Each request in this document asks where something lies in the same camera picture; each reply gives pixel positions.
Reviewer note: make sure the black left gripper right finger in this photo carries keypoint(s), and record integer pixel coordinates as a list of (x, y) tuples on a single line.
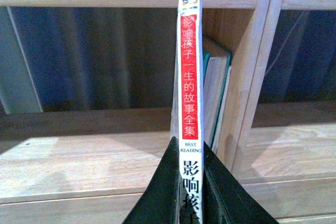
[(225, 199)]

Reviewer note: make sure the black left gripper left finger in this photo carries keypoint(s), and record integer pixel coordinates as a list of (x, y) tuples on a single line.
[(159, 202)]

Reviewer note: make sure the white illustrated paperback book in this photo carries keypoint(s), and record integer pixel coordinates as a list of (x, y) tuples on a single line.
[(190, 109)]

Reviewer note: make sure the upper left wooden drawer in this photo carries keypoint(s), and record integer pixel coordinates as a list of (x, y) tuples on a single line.
[(101, 209)]

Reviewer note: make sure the light wooden bookshelf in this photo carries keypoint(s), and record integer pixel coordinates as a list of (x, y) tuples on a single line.
[(283, 154)]

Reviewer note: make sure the teal hardcover book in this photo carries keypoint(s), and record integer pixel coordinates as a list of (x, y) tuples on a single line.
[(216, 64)]

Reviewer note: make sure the dark blue curtain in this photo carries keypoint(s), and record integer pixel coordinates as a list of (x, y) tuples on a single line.
[(115, 58)]

